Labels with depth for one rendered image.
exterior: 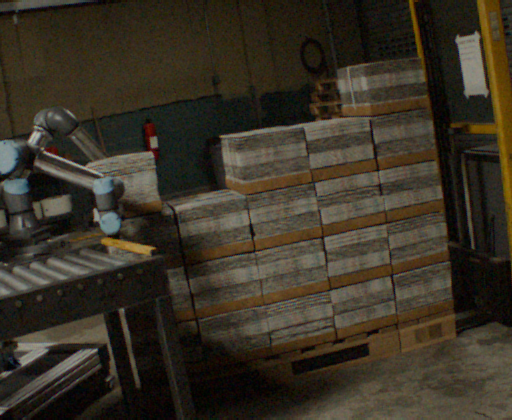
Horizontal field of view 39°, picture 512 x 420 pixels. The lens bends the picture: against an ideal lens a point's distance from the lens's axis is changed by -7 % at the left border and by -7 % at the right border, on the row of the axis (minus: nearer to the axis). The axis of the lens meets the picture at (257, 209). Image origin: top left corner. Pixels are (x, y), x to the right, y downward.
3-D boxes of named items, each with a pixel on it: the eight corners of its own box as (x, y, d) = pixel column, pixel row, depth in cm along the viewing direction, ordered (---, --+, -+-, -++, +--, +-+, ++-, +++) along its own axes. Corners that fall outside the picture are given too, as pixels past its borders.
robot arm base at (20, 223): (3, 236, 324) (-2, 214, 323) (22, 229, 338) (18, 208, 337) (28, 233, 319) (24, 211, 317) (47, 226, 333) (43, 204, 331)
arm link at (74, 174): (8, 160, 281) (121, 206, 281) (-2, 163, 270) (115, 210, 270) (17, 132, 279) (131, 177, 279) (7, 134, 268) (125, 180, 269)
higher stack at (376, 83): (371, 332, 372) (332, 69, 353) (424, 318, 378) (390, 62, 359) (400, 353, 334) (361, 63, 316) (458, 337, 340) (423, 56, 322)
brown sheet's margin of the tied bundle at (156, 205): (94, 218, 316) (93, 208, 315) (161, 205, 320) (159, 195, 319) (93, 223, 300) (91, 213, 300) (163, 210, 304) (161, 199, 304)
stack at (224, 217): (139, 385, 349) (101, 212, 337) (372, 332, 372) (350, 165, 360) (146, 414, 311) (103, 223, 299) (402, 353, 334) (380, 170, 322)
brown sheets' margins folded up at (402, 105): (368, 305, 369) (339, 106, 355) (421, 291, 375) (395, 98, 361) (398, 323, 332) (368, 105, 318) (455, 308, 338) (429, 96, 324)
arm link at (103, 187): (97, 178, 269) (103, 208, 271) (89, 182, 258) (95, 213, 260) (118, 174, 269) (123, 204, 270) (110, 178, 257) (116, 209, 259)
